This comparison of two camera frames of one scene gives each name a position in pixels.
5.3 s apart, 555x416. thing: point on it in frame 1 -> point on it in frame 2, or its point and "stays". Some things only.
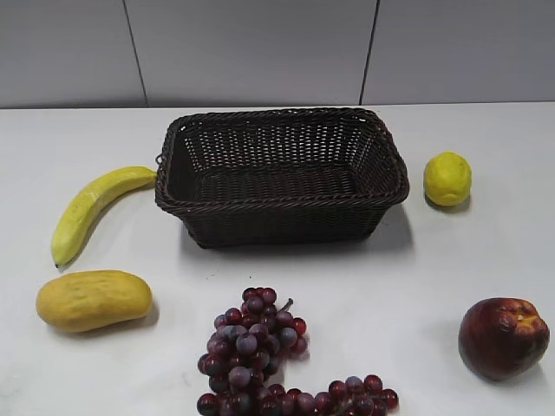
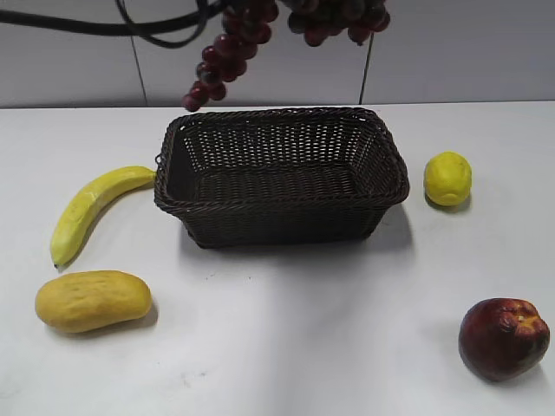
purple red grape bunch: (245, 347) -> (248, 25)
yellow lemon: (447, 178) stays
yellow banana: (88, 203) stays
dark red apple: (500, 339) stays
